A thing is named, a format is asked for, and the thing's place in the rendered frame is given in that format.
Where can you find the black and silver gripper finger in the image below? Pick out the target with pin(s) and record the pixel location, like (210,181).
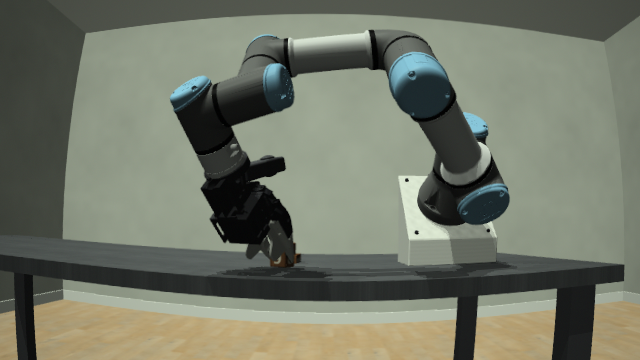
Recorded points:
(281,232)
(253,249)

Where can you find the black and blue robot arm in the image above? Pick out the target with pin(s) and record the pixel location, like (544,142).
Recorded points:
(416,79)

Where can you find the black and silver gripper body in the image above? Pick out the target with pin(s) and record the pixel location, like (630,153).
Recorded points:
(240,197)

